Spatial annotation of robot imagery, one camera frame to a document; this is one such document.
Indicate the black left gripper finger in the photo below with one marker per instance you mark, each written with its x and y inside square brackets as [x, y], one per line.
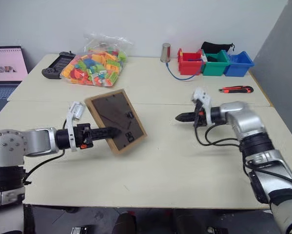
[104, 137]
[104, 130]

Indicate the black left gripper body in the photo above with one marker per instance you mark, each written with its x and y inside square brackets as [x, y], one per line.
[84, 136]

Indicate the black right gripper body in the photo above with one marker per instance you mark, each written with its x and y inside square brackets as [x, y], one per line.
[199, 117]

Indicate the wooden picture frame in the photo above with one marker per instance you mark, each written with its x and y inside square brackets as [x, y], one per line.
[116, 114]

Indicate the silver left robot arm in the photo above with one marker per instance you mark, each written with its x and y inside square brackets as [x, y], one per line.
[26, 142]

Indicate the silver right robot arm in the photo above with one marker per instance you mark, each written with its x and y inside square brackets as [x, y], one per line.
[248, 124]

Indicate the red and black utility knife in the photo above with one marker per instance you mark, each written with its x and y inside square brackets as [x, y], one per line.
[236, 89]

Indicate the red plastic bin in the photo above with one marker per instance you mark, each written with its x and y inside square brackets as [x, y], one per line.
[189, 67]

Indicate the green plastic bin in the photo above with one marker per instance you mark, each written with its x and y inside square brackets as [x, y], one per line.
[215, 67]

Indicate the blue plastic bin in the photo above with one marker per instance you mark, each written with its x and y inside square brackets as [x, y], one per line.
[238, 65]

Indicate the plastic bag of colourful blocks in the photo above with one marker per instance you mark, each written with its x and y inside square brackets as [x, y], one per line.
[97, 65]

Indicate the silver metal can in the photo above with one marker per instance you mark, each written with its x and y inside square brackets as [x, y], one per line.
[165, 52]

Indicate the black handheld game controller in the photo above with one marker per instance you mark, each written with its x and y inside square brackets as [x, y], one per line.
[55, 67]

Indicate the dark rounded shape under table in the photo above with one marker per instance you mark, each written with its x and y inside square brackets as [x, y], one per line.
[125, 223]

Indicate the black table leg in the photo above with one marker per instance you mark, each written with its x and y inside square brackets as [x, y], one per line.
[28, 219]

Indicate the open laptop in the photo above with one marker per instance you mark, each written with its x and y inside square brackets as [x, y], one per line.
[4, 65]

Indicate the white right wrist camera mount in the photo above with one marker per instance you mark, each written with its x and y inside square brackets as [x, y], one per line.
[205, 100]

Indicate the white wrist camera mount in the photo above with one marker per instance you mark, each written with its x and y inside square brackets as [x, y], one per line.
[205, 100]
[75, 111]

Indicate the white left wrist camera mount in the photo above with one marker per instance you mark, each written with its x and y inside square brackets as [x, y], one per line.
[75, 111]

